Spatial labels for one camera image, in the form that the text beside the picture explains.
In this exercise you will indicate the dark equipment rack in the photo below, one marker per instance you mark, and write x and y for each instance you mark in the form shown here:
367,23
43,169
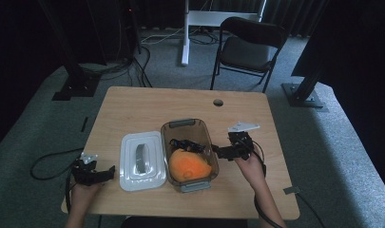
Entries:
117,28

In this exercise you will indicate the clear brown storage box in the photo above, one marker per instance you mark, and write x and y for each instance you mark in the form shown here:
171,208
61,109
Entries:
187,131

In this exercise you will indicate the white desk frame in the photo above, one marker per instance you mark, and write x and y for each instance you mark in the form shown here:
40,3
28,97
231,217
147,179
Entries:
209,17

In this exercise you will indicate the person's left hand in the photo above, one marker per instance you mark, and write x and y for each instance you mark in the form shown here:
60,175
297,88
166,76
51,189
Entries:
82,198

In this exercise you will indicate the person's right hand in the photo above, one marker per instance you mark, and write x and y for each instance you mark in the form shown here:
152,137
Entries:
252,169

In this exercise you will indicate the black folding chair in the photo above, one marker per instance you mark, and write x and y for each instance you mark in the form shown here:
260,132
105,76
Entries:
244,50

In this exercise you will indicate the grey tape piece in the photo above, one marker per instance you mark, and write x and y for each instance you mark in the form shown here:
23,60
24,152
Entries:
292,190

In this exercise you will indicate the small black floor strip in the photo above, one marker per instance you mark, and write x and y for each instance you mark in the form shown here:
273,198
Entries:
84,124

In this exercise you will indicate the black metal stand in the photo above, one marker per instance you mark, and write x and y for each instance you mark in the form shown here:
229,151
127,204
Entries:
76,85
302,93

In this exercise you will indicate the orange plush toy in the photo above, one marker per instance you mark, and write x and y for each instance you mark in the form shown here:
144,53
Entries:
188,166

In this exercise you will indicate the person's dark clothing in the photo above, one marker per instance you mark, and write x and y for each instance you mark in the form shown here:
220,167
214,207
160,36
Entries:
180,223

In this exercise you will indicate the small dark table knob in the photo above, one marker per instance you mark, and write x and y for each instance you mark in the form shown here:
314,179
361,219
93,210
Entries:
218,102

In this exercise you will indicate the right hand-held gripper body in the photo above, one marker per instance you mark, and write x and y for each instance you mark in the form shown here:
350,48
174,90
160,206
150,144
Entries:
242,145

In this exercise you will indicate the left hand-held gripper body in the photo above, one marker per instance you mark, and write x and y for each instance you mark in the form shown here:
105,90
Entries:
85,174

